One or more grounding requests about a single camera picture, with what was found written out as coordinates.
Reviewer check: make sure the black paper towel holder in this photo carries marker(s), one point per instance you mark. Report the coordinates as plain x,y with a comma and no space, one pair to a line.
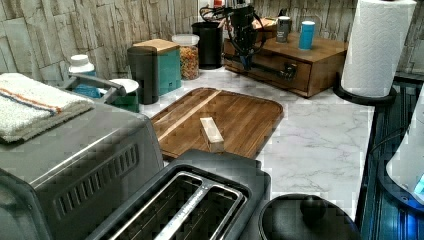
362,100

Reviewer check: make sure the glass jar with white lid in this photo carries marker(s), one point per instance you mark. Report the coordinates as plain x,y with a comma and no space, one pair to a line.
189,58

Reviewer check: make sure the black round pot lid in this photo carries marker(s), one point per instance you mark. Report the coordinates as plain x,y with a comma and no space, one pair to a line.
305,217

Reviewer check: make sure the white paper towel roll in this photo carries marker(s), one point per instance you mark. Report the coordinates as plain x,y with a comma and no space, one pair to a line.
376,41

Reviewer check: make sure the green container with white lid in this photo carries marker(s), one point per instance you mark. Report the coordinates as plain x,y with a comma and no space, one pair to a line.
130,101

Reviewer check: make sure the teal canister with wooden lid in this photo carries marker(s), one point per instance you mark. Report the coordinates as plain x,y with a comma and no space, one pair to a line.
168,62

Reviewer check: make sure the wooden cutting board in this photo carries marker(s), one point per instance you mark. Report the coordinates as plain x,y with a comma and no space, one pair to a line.
245,122

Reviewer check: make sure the blue cylindrical shaker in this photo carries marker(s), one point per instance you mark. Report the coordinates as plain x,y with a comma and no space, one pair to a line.
306,35

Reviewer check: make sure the small wooden box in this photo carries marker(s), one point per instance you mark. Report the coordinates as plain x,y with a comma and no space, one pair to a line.
266,27

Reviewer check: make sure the stainless steel toaster oven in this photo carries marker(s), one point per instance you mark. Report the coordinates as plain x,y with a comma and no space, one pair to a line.
65,181

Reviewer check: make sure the wooden drawer with black handle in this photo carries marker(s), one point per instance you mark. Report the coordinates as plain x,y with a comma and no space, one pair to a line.
272,68

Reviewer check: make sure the striped white folded towel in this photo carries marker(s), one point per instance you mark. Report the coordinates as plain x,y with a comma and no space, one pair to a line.
29,107

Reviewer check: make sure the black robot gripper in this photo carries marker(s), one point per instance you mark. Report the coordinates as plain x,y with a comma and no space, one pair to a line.
244,35

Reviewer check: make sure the black utensil holder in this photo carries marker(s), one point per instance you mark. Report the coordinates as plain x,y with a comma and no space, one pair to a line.
209,45

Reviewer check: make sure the white bottle with blue label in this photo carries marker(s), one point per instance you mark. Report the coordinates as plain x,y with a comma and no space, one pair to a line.
81,64

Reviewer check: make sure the small wooden block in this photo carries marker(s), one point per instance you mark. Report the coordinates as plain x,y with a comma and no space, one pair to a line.
212,135

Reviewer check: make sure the dark grey cylindrical shaker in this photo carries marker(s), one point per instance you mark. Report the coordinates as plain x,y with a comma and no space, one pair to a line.
283,29

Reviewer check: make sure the wooden drawer cabinet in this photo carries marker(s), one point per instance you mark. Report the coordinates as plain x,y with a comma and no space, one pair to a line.
326,57

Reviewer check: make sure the black two-slot toaster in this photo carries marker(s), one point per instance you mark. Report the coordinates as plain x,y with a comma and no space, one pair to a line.
198,196

